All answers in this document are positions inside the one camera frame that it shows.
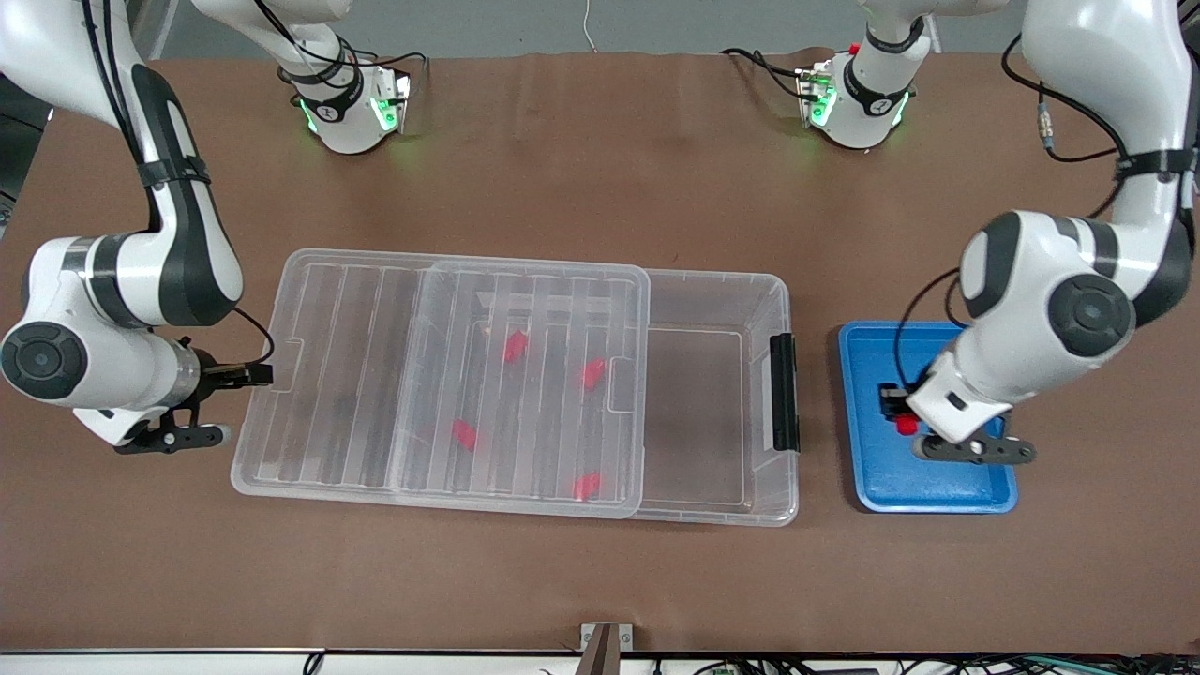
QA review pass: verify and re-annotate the clear plastic storage box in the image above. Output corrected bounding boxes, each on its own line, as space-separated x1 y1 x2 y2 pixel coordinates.
398 262 801 528

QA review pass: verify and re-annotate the black left arm base cable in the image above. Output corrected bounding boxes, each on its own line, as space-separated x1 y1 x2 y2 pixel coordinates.
720 47 809 100

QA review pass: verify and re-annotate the blue plastic tray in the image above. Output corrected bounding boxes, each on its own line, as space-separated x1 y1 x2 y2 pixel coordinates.
837 321 1020 515

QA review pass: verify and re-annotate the black arm base cable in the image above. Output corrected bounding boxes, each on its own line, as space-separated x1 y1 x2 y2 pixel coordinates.
720 47 809 100
253 0 428 71

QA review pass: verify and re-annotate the black cable bundle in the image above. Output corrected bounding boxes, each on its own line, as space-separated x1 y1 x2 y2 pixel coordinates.
647 654 1200 675

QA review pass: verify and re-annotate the black box latch handle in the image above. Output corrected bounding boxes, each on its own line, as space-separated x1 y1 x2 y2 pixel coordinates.
769 332 801 454

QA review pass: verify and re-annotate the grey metal mount bracket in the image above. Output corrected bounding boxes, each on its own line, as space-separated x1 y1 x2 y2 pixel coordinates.
578 622 635 675

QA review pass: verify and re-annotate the black cable strap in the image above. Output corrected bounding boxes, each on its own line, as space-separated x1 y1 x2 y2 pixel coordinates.
1113 148 1200 181
138 156 213 190

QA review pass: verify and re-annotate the black right arm base cable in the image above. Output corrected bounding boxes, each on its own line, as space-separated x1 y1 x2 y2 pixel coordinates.
253 0 428 71

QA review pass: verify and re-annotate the clear ribbed plastic lid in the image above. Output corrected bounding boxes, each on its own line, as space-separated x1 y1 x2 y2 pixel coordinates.
230 247 653 521

